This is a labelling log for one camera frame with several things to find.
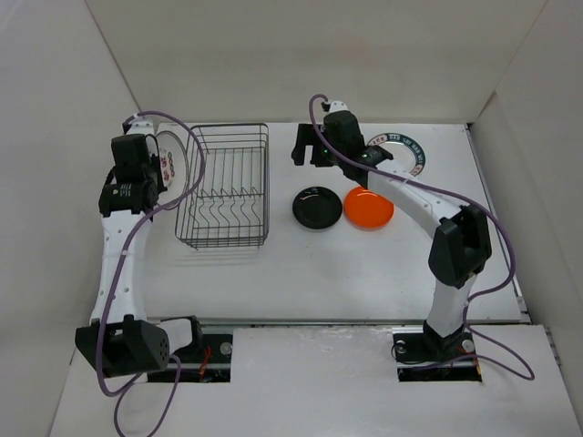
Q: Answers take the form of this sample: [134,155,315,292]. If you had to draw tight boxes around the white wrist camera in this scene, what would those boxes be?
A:
[122,117,156,136]
[321,100,349,114]

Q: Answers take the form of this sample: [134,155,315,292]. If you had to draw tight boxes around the orange plate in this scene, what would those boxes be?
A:
[343,187,395,230]

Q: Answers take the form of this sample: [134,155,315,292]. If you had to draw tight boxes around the purple cable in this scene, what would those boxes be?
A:
[309,94,535,381]
[94,111,210,437]

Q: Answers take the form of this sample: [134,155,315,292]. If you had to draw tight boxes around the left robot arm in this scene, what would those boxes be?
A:
[75,134,204,379]

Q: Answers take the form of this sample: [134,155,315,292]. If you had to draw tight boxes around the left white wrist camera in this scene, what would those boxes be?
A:
[122,117,156,136]

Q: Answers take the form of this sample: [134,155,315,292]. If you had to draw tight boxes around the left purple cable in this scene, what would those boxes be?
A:
[94,111,210,437]

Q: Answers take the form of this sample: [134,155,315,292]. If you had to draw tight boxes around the grey wire dish rack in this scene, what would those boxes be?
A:
[175,123,270,249]

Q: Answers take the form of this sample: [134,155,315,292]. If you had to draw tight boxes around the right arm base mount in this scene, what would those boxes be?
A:
[391,331,482,382]

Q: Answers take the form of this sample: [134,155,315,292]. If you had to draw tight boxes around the white plate red characters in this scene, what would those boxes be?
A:
[157,130,189,202]

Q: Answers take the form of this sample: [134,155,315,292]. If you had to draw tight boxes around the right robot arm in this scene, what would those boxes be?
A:
[291,108,492,364]

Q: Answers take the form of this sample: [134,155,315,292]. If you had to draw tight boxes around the black plate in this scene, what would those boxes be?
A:
[291,187,343,230]

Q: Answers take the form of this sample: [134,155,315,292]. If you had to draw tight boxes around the aluminium rail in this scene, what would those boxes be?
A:
[195,316,534,328]

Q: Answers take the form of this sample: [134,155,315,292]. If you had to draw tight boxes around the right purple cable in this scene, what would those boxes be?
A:
[309,94,535,381]

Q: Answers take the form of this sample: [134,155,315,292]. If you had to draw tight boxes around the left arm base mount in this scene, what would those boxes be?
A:
[174,330,233,383]

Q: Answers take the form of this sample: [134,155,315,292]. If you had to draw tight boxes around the white plate dark rim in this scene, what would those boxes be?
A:
[366,132,426,177]

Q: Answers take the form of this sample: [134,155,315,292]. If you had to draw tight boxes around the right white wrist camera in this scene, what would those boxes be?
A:
[321,100,349,114]

